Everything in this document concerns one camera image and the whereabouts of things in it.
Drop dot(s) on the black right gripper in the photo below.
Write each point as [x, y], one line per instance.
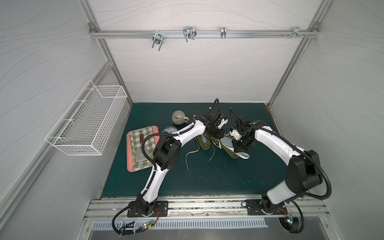
[241, 143]

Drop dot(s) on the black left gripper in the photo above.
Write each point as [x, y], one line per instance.
[216, 132]

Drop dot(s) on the green canvas shoe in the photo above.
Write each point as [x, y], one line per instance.
[225, 144]
[204, 143]

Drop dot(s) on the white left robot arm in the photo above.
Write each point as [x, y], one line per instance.
[168, 149]

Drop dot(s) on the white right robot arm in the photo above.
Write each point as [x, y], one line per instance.
[302, 172]

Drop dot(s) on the striped ceramic mug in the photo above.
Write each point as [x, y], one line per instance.
[179, 118]

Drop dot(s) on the blue floral ceramic bowl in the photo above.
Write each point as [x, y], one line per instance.
[170, 129]

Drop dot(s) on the pink plastic tray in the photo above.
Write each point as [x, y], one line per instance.
[129, 150]

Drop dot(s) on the metal U-bolt clamp middle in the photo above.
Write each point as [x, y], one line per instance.
[189, 33]

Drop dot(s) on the metal u-bolt clamp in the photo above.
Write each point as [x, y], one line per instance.
[189, 33]
[158, 39]

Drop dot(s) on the metal U-bolt clamp left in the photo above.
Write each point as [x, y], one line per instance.
[158, 39]

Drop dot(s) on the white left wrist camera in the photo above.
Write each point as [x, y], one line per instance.
[222, 123]

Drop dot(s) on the wooden handled utensil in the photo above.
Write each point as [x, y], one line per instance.
[141, 137]

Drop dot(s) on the white slotted cable duct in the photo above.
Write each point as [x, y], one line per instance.
[186, 224]

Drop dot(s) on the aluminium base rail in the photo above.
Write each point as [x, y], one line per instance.
[199, 207]

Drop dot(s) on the metal bracket with screws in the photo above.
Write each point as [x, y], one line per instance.
[296, 34]

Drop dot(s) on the white wire basket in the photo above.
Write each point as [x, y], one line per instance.
[85, 127]

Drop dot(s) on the aluminium top rail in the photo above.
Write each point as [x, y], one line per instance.
[203, 34]

